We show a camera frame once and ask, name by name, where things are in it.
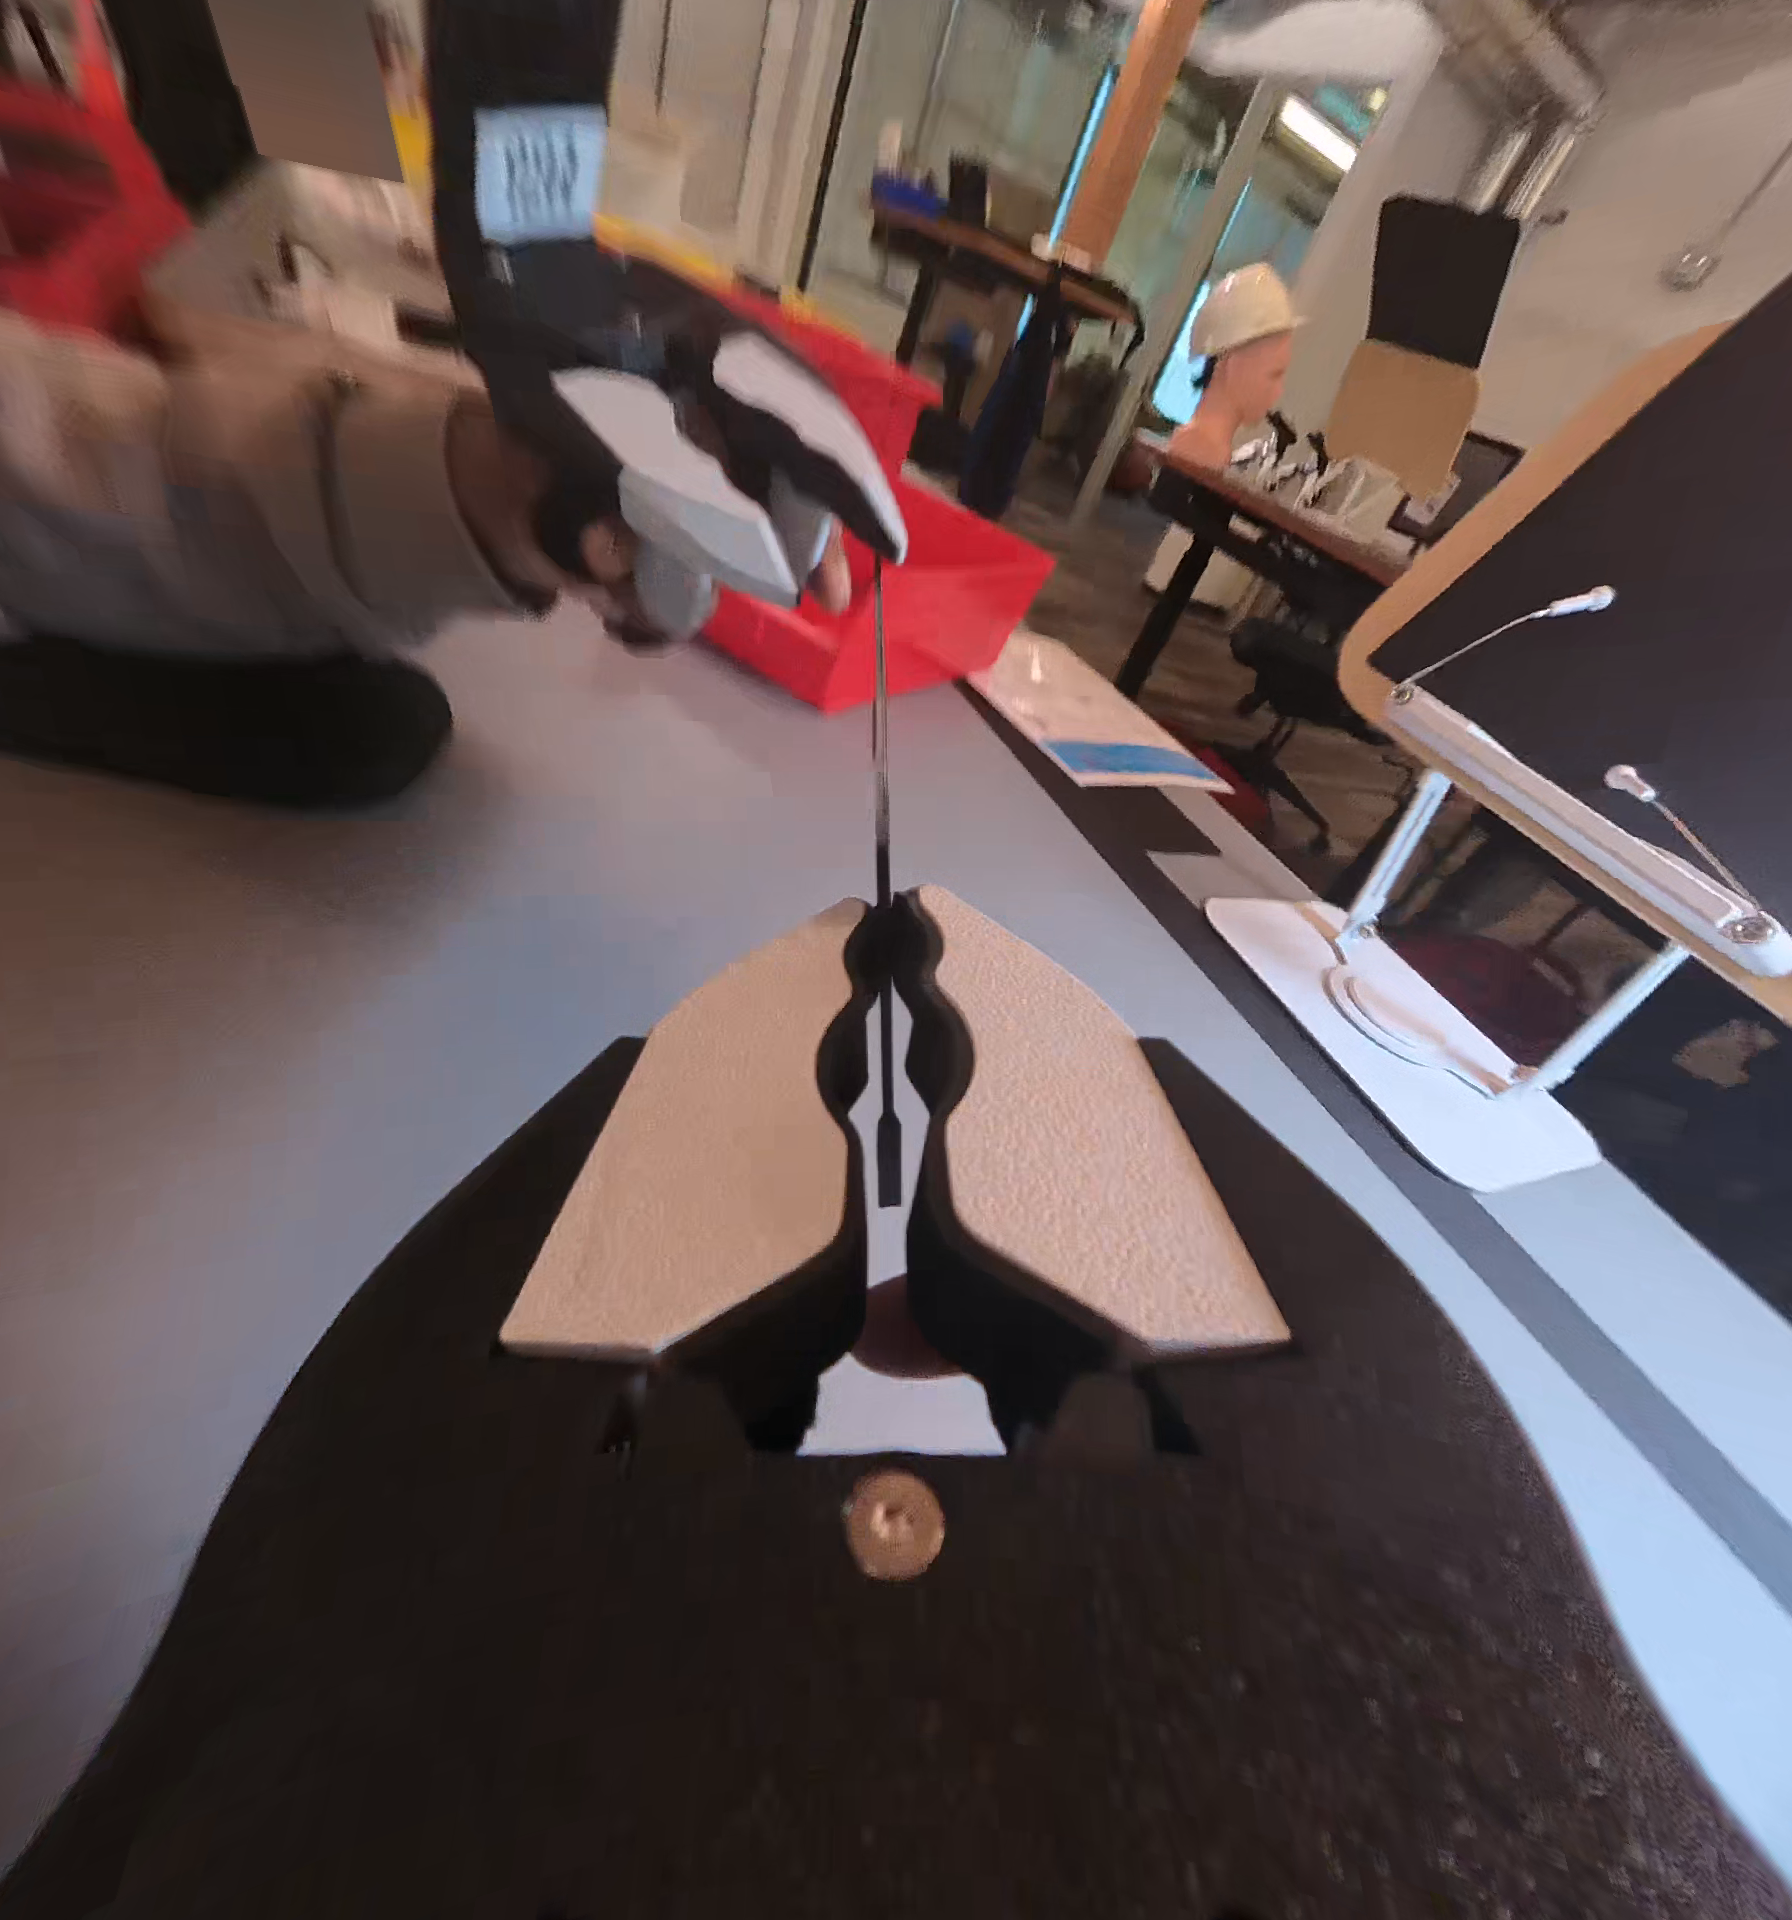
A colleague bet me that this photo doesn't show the wooden desk black frame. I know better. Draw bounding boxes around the wooden desk black frame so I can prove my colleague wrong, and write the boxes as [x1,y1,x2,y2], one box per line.
[868,201,1147,377]

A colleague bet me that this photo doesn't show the beige chair with black cover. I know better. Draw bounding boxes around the beige chair with black cover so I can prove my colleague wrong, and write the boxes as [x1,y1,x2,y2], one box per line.
[1323,194,1526,497]

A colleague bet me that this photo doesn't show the person's left forearm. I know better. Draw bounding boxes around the person's left forearm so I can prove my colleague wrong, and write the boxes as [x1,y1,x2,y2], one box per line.
[0,284,539,654]

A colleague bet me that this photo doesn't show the person's left hand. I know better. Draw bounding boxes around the person's left hand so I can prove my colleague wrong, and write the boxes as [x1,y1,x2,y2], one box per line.
[446,392,857,650]

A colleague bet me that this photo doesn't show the person's right hand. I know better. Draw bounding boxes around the person's right hand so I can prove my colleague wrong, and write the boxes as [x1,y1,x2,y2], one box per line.
[855,1274,975,1380]

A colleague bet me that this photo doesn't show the mannequin head white helmet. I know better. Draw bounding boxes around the mannequin head white helmet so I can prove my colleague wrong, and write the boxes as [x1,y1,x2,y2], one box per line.
[1169,262,1311,466]

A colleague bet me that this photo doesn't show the black plate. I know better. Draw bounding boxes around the black plate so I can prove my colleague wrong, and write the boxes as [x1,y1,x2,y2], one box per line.
[867,548,907,1214]

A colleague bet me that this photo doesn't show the red plastic basket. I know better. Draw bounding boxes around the red plastic basket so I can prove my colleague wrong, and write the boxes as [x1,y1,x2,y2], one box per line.
[0,28,194,338]

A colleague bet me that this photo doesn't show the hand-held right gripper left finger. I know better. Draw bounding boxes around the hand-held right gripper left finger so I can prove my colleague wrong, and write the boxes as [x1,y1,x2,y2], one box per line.
[500,897,871,1362]

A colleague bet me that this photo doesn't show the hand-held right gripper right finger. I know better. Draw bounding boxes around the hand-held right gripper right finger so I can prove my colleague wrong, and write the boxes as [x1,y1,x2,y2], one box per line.
[907,886,1294,1362]

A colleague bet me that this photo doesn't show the white metal rod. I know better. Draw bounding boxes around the white metal rod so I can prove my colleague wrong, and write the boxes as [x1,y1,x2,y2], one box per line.
[1513,943,1694,1097]
[1330,771,1453,962]

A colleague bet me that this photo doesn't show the blue white paper sheet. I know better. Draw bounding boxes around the blue white paper sheet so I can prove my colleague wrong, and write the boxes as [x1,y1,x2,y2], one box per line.
[971,630,1237,793]

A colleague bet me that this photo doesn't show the low red plastic bin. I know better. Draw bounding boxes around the low red plastic bin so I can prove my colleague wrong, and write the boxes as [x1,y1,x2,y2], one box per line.
[694,284,1061,712]

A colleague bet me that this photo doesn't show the dark red floor container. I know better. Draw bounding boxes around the dark red floor container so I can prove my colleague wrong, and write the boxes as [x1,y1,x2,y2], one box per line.
[1398,930,1588,1068]

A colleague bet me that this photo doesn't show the black board with wooden rim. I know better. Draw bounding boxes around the black board with wooden rim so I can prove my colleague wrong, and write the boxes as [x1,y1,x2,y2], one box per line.
[1339,225,1792,1052]

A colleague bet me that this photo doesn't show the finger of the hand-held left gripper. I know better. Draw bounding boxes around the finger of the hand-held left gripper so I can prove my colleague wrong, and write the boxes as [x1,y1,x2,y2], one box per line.
[554,367,803,609]
[713,331,912,563]

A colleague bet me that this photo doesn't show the long wooden desk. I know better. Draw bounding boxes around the long wooden desk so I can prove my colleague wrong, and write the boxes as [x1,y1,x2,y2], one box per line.
[1112,435,1423,700]

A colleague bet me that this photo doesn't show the white metal bracket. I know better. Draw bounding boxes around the white metal bracket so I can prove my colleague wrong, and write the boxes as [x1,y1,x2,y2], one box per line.
[1384,585,1792,984]

